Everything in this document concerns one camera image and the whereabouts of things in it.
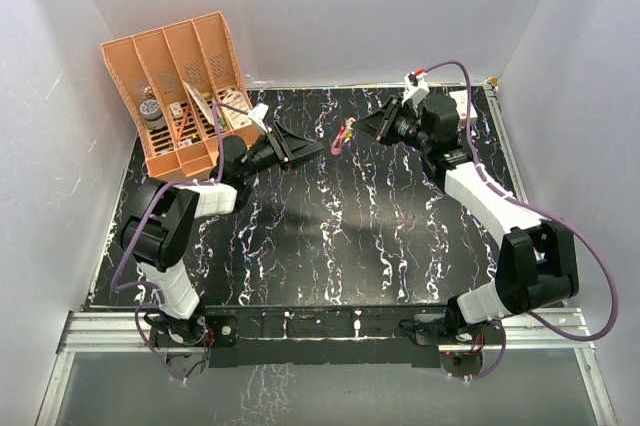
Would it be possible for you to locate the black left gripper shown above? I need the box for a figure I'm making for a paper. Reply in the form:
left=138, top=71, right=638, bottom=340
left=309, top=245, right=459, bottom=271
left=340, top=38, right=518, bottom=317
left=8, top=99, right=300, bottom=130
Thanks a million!
left=240, top=123, right=324, bottom=182

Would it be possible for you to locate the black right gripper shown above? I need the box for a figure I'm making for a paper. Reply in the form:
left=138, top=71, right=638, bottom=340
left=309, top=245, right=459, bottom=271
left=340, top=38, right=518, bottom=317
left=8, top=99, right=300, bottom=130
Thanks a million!
left=352, top=96, right=433, bottom=153

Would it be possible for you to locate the keyring with pink strap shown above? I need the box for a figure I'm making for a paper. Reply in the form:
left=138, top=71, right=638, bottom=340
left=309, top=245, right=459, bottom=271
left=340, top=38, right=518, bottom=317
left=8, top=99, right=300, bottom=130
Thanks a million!
left=330, top=117, right=356, bottom=156

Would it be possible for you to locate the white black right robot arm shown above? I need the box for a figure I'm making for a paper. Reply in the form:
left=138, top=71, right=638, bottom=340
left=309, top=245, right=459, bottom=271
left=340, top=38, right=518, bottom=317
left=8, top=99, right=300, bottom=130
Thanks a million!
left=353, top=94, right=579, bottom=343

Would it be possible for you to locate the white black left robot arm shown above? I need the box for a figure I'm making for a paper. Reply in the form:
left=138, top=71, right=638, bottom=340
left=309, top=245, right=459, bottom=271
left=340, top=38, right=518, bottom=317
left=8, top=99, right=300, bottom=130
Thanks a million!
left=111, top=123, right=323, bottom=345

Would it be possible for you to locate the white label packet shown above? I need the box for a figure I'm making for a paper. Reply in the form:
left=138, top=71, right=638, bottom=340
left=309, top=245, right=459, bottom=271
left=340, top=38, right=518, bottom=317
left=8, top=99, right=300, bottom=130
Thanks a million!
left=221, top=89, right=251, bottom=130

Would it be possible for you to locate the small white red box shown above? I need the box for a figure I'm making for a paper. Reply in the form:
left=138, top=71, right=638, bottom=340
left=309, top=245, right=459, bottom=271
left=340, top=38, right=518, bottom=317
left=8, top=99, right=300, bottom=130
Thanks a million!
left=448, top=90, right=478, bottom=130

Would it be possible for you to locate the white card packet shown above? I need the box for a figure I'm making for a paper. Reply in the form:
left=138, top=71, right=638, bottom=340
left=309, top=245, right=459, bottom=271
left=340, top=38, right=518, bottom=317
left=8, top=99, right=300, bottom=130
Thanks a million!
left=182, top=81, right=222, bottom=133

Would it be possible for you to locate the orange pencil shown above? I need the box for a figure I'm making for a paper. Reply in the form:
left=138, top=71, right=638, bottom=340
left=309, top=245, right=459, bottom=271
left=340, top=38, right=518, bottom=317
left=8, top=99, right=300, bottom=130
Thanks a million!
left=177, top=104, right=191, bottom=143

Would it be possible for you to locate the small white eraser box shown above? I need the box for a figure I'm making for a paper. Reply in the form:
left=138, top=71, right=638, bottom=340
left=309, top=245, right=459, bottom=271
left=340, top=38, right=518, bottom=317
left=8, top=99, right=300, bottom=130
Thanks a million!
left=168, top=102, right=184, bottom=120

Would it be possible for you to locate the orange plastic desk organizer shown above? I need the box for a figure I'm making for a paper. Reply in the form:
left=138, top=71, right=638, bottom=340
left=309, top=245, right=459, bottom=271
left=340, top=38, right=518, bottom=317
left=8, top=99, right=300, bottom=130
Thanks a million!
left=101, top=12, right=260, bottom=181

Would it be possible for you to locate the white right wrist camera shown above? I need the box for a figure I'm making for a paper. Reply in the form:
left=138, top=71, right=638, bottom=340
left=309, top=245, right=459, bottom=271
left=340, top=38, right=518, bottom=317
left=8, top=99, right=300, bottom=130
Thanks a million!
left=402, top=68, right=429, bottom=107

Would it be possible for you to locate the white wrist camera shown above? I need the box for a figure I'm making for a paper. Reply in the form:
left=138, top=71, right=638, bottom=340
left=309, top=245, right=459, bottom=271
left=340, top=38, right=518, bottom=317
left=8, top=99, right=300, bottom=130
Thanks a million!
left=402, top=68, right=429, bottom=107
left=248, top=103, right=270, bottom=133

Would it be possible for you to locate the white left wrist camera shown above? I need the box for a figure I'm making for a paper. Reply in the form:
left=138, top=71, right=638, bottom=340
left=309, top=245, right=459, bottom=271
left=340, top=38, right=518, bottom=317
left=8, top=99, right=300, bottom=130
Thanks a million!
left=248, top=103, right=270, bottom=133

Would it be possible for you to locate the black front mounting rail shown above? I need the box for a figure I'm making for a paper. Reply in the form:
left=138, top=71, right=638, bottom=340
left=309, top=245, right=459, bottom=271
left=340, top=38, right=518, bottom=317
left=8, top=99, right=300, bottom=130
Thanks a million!
left=149, top=303, right=506, bottom=370

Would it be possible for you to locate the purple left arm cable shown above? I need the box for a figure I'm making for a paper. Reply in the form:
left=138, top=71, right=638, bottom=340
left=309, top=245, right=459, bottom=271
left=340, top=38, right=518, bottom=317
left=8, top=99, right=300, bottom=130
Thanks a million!
left=110, top=101, right=256, bottom=385

